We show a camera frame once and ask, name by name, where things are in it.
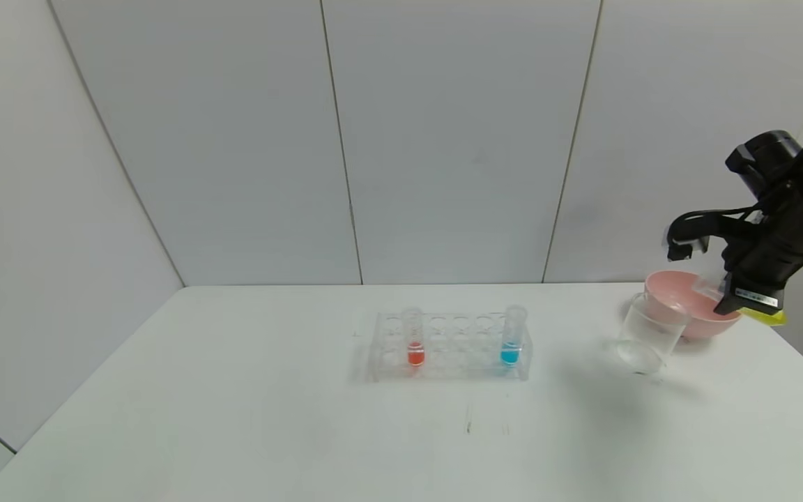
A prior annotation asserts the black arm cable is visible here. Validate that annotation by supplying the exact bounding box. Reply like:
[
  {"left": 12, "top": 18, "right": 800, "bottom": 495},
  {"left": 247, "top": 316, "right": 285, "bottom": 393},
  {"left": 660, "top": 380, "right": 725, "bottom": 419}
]
[{"left": 666, "top": 204, "right": 772, "bottom": 245}]

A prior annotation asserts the blue pigment test tube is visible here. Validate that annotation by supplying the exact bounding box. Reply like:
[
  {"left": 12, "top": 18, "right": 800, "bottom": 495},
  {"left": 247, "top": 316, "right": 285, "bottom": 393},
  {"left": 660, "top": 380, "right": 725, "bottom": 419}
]
[{"left": 500, "top": 305, "right": 526, "bottom": 368}]

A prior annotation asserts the red pigment test tube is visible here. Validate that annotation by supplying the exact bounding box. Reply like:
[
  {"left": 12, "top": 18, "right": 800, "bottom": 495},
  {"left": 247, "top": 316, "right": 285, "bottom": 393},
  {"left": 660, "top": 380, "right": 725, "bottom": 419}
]
[{"left": 402, "top": 307, "right": 426, "bottom": 368}]

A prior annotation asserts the yellow pigment test tube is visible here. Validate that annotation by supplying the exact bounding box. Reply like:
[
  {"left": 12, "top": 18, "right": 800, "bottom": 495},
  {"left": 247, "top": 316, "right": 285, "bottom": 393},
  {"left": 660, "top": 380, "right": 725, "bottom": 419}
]
[{"left": 694, "top": 277, "right": 788, "bottom": 327}]

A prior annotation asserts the pink bowl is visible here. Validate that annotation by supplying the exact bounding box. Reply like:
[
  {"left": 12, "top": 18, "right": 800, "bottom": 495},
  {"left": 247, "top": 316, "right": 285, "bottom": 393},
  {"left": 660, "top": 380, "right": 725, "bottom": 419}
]
[{"left": 643, "top": 271, "right": 744, "bottom": 341}]

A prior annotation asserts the clear acrylic test tube rack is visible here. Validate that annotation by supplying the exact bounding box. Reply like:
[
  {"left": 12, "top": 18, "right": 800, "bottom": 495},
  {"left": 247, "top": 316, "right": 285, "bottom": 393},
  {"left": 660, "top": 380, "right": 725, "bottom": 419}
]
[{"left": 367, "top": 312, "right": 533, "bottom": 383}]

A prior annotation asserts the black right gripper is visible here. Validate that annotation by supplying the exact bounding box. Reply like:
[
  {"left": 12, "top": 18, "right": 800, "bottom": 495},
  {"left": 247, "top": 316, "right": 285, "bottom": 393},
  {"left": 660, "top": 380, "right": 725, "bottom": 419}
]
[{"left": 713, "top": 221, "right": 803, "bottom": 316}]

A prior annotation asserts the clear glass beaker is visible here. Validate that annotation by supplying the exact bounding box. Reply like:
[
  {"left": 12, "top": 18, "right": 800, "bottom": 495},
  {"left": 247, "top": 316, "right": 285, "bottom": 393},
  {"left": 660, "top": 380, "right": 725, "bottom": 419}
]
[{"left": 614, "top": 293, "right": 689, "bottom": 376}]

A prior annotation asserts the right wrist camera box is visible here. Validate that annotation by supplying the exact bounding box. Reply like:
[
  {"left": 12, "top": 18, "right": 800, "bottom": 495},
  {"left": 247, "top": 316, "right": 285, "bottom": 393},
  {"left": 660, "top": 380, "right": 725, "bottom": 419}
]
[{"left": 666, "top": 234, "right": 710, "bottom": 262}]

